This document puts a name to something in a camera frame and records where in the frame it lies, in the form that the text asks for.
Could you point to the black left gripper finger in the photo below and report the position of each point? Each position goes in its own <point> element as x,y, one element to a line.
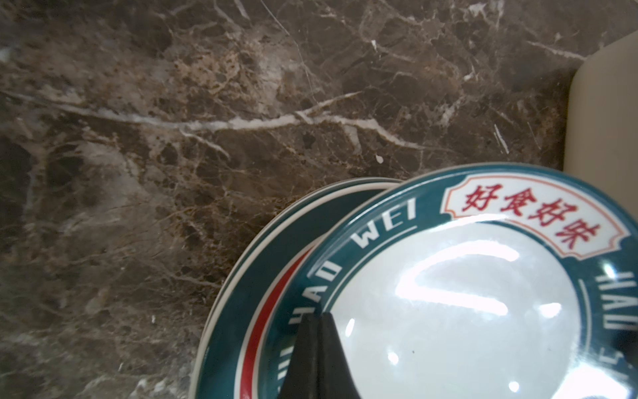
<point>318,367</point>

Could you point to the green red stripe plate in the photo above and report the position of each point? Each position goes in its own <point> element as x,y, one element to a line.
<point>236,357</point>

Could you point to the green rim white plate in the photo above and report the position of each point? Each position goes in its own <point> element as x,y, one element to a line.
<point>485,281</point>

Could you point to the white plastic bin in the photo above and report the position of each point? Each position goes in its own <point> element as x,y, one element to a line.
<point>601,138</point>

